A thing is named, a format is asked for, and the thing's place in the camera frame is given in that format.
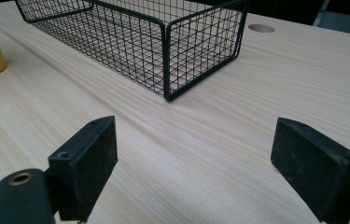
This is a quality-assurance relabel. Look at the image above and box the black wire mesh basket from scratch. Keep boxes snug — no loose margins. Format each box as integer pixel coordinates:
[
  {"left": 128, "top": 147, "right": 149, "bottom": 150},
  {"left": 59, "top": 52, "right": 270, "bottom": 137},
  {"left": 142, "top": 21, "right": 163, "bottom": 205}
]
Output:
[{"left": 14, "top": 0, "right": 251, "bottom": 103}]

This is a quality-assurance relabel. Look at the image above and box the grey chair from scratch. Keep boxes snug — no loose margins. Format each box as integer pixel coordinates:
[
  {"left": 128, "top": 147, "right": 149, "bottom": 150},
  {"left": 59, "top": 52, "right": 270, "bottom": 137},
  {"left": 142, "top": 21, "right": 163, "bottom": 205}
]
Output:
[{"left": 312, "top": 0, "right": 350, "bottom": 38}]

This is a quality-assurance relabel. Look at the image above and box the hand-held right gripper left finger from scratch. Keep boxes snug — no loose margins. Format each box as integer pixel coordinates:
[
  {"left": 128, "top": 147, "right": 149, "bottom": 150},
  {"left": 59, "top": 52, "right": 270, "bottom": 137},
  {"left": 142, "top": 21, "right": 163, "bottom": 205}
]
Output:
[{"left": 48, "top": 115, "right": 119, "bottom": 223}]

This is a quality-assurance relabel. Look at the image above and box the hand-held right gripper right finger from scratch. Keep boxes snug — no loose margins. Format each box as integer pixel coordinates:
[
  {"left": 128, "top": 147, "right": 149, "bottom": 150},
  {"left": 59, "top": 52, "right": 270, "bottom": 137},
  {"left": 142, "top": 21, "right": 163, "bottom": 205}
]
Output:
[{"left": 270, "top": 117, "right": 350, "bottom": 224}]

